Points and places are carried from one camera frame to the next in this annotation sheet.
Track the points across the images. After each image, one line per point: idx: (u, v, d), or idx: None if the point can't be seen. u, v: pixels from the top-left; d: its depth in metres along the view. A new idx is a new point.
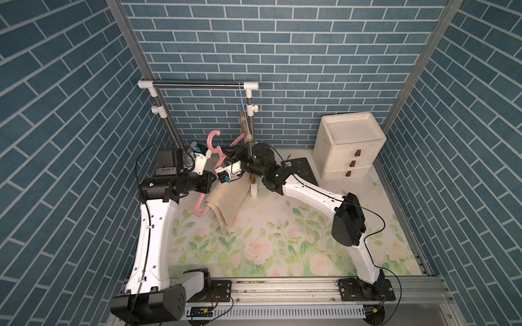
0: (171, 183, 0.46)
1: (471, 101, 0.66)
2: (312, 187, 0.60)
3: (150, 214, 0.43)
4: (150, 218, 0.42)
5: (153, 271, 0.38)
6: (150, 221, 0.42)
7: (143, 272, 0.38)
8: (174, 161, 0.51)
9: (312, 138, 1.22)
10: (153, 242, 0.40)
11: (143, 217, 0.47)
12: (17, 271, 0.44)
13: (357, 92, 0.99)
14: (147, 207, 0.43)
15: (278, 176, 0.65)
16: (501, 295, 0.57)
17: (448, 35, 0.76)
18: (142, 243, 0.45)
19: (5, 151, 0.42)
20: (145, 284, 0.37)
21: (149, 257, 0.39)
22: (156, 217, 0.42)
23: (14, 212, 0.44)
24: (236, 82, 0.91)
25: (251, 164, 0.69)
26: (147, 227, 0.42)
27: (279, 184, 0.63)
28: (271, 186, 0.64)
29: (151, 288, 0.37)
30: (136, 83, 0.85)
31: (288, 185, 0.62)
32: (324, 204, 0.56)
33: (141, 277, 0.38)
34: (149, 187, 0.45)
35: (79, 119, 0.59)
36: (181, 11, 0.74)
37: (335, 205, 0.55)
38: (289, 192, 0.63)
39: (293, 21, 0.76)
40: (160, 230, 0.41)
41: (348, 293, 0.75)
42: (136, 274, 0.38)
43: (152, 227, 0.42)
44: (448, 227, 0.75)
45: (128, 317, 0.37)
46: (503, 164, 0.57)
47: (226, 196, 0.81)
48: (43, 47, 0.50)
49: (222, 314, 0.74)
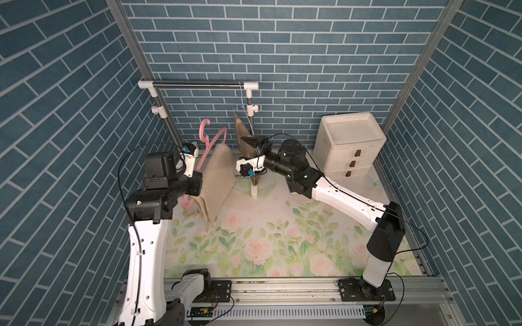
0: (163, 197, 0.41)
1: (471, 102, 0.66)
2: (346, 191, 0.54)
3: (140, 239, 0.38)
4: (141, 243, 0.38)
5: (147, 302, 0.36)
6: (141, 246, 0.38)
7: (136, 302, 0.36)
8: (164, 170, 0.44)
9: (312, 138, 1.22)
10: (145, 269, 0.37)
11: (133, 242, 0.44)
12: (18, 271, 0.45)
13: (357, 92, 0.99)
14: (135, 230, 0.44)
15: (307, 177, 0.59)
16: (501, 295, 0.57)
17: (448, 35, 0.76)
18: (133, 272, 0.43)
19: (5, 152, 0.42)
20: (139, 317, 0.35)
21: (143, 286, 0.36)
22: (147, 242, 0.38)
23: (15, 212, 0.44)
24: (236, 82, 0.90)
25: (278, 161, 0.62)
26: (138, 253, 0.38)
27: (308, 185, 0.57)
28: (299, 187, 0.58)
29: (145, 321, 0.35)
30: (136, 83, 0.74)
31: (319, 189, 0.56)
32: (362, 214, 0.50)
33: (134, 308, 0.35)
34: (137, 205, 0.40)
35: (79, 119, 0.59)
36: (181, 11, 0.74)
37: (376, 215, 0.48)
38: (319, 197, 0.57)
39: (292, 21, 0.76)
40: (151, 255, 0.38)
41: (348, 293, 0.75)
42: (129, 305, 0.36)
43: (143, 252, 0.38)
44: (448, 227, 0.75)
45: None
46: (503, 164, 0.58)
47: (211, 187, 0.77)
48: (43, 47, 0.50)
49: (223, 314, 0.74)
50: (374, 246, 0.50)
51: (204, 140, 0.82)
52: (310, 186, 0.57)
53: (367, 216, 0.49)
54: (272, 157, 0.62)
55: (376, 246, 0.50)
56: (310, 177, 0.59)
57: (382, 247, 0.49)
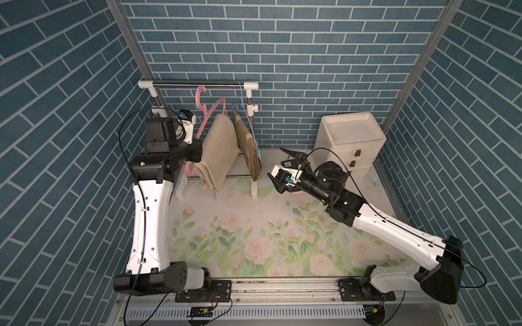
0: (165, 159, 0.42)
1: (472, 101, 0.66)
2: (397, 223, 0.48)
3: (144, 196, 0.41)
4: (145, 200, 0.40)
5: (152, 253, 0.38)
6: (145, 204, 0.40)
7: (142, 253, 0.38)
8: (166, 135, 0.45)
9: (312, 138, 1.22)
10: (150, 225, 0.39)
11: (137, 199, 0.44)
12: (18, 271, 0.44)
13: (357, 92, 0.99)
14: (140, 189, 0.41)
15: (349, 202, 0.54)
16: (501, 295, 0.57)
17: (448, 35, 0.76)
18: (137, 225, 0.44)
19: (5, 152, 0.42)
20: (145, 266, 0.38)
21: (148, 238, 0.39)
22: (151, 199, 0.40)
23: (15, 212, 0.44)
24: (237, 82, 0.74)
25: (313, 183, 0.57)
26: (143, 208, 0.40)
27: (349, 212, 0.52)
28: (339, 214, 0.53)
29: (151, 270, 0.38)
30: (136, 83, 0.74)
31: (363, 218, 0.50)
32: (419, 251, 0.44)
33: (140, 258, 0.38)
34: (141, 167, 0.42)
35: (79, 119, 0.59)
36: (181, 11, 0.74)
37: (436, 254, 0.42)
38: (363, 227, 0.52)
39: (292, 21, 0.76)
40: (155, 212, 0.40)
41: (348, 293, 0.75)
42: (134, 255, 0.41)
43: (148, 209, 0.40)
44: (448, 227, 0.75)
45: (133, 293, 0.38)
46: (503, 164, 0.58)
47: (213, 154, 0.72)
48: (44, 47, 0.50)
49: (222, 314, 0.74)
50: (432, 288, 0.45)
51: (203, 108, 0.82)
52: (351, 214, 0.52)
53: (425, 252, 0.43)
54: (308, 177, 0.57)
55: (433, 288, 0.45)
56: (351, 203, 0.53)
57: (442, 291, 0.43)
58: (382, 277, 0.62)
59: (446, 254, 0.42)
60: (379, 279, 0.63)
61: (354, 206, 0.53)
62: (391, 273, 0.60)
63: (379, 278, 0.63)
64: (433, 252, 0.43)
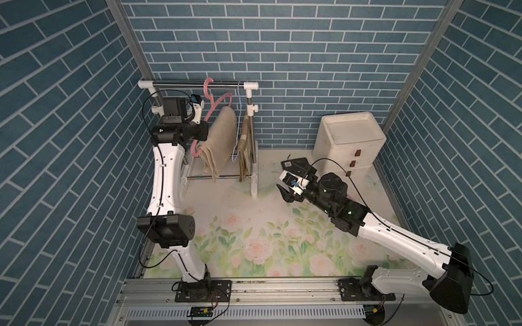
0: (179, 130, 0.51)
1: (472, 101, 0.66)
2: (401, 231, 0.49)
3: (162, 155, 0.49)
4: (163, 158, 0.49)
5: (168, 200, 0.47)
6: (163, 161, 0.49)
7: (161, 199, 0.46)
8: (180, 110, 0.55)
9: (312, 138, 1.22)
10: (166, 177, 0.48)
11: (157, 157, 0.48)
12: (17, 271, 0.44)
13: (357, 91, 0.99)
14: (159, 149, 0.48)
15: (353, 212, 0.55)
16: (501, 295, 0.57)
17: (448, 34, 0.76)
18: (157, 177, 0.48)
19: (5, 151, 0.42)
20: (163, 210, 0.46)
21: (166, 186, 0.47)
22: (168, 157, 0.49)
23: (14, 212, 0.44)
24: (236, 81, 0.94)
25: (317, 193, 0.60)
26: (161, 165, 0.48)
27: (353, 222, 0.53)
28: (343, 225, 0.55)
29: (167, 212, 0.46)
30: (136, 83, 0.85)
31: (367, 227, 0.51)
32: (423, 259, 0.45)
33: (159, 203, 0.46)
34: (160, 134, 0.51)
35: (79, 119, 0.59)
36: (181, 11, 0.74)
37: (442, 261, 0.43)
38: (368, 236, 0.52)
39: (292, 19, 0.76)
40: (172, 168, 0.49)
41: (348, 293, 0.75)
42: (154, 201, 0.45)
43: (165, 166, 0.49)
44: (448, 227, 0.75)
45: (151, 234, 0.48)
46: (503, 164, 0.57)
47: (217, 140, 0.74)
48: (43, 47, 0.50)
49: (221, 314, 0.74)
50: (440, 295, 0.44)
51: (209, 98, 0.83)
52: (356, 223, 0.52)
53: (431, 261, 0.44)
54: (312, 188, 0.61)
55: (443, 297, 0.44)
56: (355, 212, 0.55)
57: (451, 297, 0.42)
58: (385, 278, 0.62)
59: (452, 262, 0.42)
60: (382, 280, 0.63)
61: (359, 216, 0.54)
62: (398, 276, 0.58)
63: (382, 280, 0.63)
64: (438, 261, 0.43)
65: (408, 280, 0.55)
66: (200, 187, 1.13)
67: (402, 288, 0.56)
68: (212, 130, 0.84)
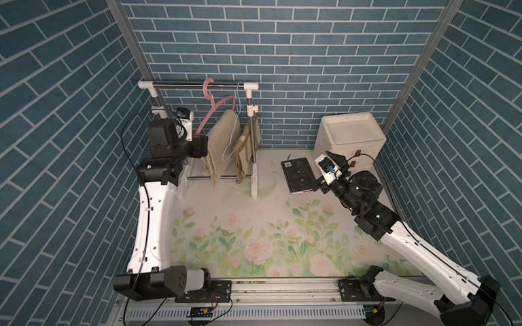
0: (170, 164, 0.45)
1: (471, 102, 0.66)
2: (429, 248, 0.46)
3: (149, 196, 0.43)
4: (149, 200, 0.42)
5: (153, 252, 0.39)
6: (149, 204, 0.42)
7: (144, 252, 0.39)
8: (168, 141, 0.48)
9: (312, 138, 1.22)
10: (153, 224, 0.41)
11: (143, 200, 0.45)
12: (17, 271, 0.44)
13: (357, 93, 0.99)
14: (146, 189, 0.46)
15: (380, 216, 0.52)
16: (501, 295, 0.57)
17: (448, 36, 0.76)
18: (142, 224, 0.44)
19: (5, 152, 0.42)
20: (146, 265, 0.38)
21: (151, 234, 0.40)
22: (155, 199, 0.42)
23: (14, 212, 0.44)
24: (236, 83, 0.74)
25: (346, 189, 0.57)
26: (147, 209, 0.42)
27: (379, 227, 0.51)
28: (368, 227, 0.52)
29: (151, 269, 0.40)
30: (136, 83, 0.74)
31: (394, 236, 0.49)
32: (448, 282, 0.43)
33: (141, 257, 0.38)
34: (147, 170, 0.44)
35: (79, 119, 0.59)
36: (181, 12, 0.74)
37: (468, 291, 0.40)
38: (391, 243, 0.51)
39: (293, 22, 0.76)
40: (160, 212, 0.42)
41: (348, 293, 0.75)
42: (136, 255, 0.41)
43: (152, 209, 0.42)
44: (448, 227, 0.75)
45: (132, 294, 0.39)
46: (503, 164, 0.58)
47: (217, 140, 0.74)
48: (44, 47, 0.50)
49: (222, 314, 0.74)
50: (454, 321, 0.43)
51: (209, 99, 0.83)
52: (382, 228, 0.50)
53: (456, 286, 0.41)
54: (342, 182, 0.58)
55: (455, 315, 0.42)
56: (383, 218, 0.52)
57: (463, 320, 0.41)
58: (388, 284, 0.62)
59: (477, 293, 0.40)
60: (385, 285, 0.62)
61: (386, 223, 0.51)
62: (408, 286, 0.57)
63: (385, 284, 0.62)
64: (464, 288, 0.41)
65: (416, 293, 0.53)
66: (200, 188, 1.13)
67: (406, 298, 0.56)
68: (212, 132, 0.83)
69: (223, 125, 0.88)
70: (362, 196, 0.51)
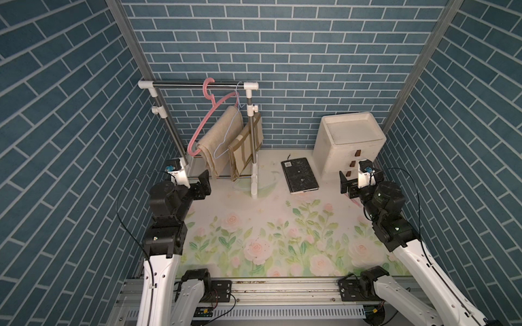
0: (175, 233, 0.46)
1: (472, 102, 0.66)
2: (442, 274, 0.46)
3: (153, 272, 0.42)
4: (154, 276, 0.42)
5: None
6: (153, 280, 0.42)
7: None
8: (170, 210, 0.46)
9: (312, 138, 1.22)
10: (155, 301, 0.40)
11: (147, 276, 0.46)
12: (18, 271, 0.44)
13: (357, 92, 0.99)
14: (149, 265, 0.43)
15: (399, 229, 0.52)
16: (501, 295, 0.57)
17: (448, 35, 0.76)
18: (143, 305, 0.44)
19: (5, 152, 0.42)
20: None
21: (151, 318, 0.39)
22: (160, 274, 0.42)
23: (14, 212, 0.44)
24: (236, 82, 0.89)
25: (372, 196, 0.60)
26: (150, 286, 0.41)
27: (394, 237, 0.52)
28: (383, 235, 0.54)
29: None
30: (136, 83, 0.74)
31: (408, 251, 0.49)
32: (450, 311, 0.42)
33: None
34: (153, 241, 0.45)
35: (79, 119, 0.59)
36: (181, 11, 0.74)
37: (469, 324, 0.39)
38: (402, 257, 0.51)
39: (292, 20, 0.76)
40: (162, 288, 0.41)
41: (348, 293, 0.75)
42: None
43: (155, 286, 0.41)
44: (448, 227, 0.75)
45: None
46: (503, 164, 0.57)
47: (217, 140, 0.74)
48: (43, 47, 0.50)
49: (222, 314, 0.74)
50: None
51: (209, 98, 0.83)
52: (396, 239, 0.51)
53: (455, 316, 0.41)
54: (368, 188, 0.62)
55: None
56: (402, 232, 0.52)
57: None
58: (389, 289, 0.61)
59: None
60: (385, 289, 0.62)
61: (403, 236, 0.51)
62: (412, 301, 0.55)
63: (385, 287, 0.62)
64: (464, 320, 0.40)
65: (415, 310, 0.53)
66: None
67: (403, 308, 0.56)
68: (212, 130, 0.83)
69: (223, 125, 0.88)
70: (382, 204, 0.54)
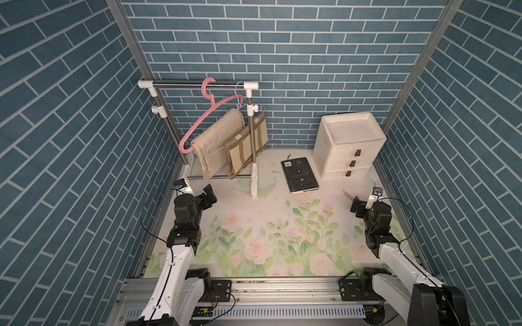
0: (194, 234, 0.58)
1: (472, 101, 0.66)
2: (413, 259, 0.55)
3: (172, 256, 0.52)
4: (173, 258, 0.52)
5: (168, 300, 0.43)
6: (172, 260, 0.51)
7: (159, 300, 0.43)
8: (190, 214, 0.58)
9: (312, 138, 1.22)
10: (172, 276, 0.48)
11: (167, 257, 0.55)
12: (17, 271, 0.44)
13: (357, 92, 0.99)
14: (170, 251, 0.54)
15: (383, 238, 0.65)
16: (501, 295, 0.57)
17: (448, 35, 0.76)
18: (162, 278, 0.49)
19: (5, 151, 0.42)
20: (158, 312, 0.41)
21: (167, 286, 0.46)
22: (178, 257, 0.52)
23: (15, 212, 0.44)
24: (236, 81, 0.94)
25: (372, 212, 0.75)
26: (169, 264, 0.51)
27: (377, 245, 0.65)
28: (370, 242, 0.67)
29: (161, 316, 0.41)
30: (136, 83, 0.74)
31: (385, 246, 0.61)
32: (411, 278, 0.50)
33: (155, 305, 0.42)
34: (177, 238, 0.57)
35: (79, 119, 0.59)
36: (181, 11, 0.74)
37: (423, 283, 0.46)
38: (383, 255, 0.62)
39: (293, 21, 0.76)
40: (179, 266, 0.50)
41: (348, 293, 0.75)
42: (151, 302, 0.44)
43: (173, 264, 0.50)
44: (448, 227, 0.75)
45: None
46: (503, 164, 0.58)
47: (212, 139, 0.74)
48: (43, 47, 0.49)
49: (222, 313, 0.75)
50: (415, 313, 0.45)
51: (209, 98, 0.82)
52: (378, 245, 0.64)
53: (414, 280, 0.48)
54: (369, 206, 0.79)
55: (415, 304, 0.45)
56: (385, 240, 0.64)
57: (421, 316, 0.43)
58: (385, 283, 0.62)
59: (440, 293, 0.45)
60: (382, 282, 0.63)
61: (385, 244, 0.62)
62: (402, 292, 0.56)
63: (381, 279, 0.64)
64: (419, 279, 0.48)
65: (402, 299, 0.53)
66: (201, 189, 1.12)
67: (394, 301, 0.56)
68: (209, 131, 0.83)
69: (221, 125, 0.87)
70: (374, 217, 0.69)
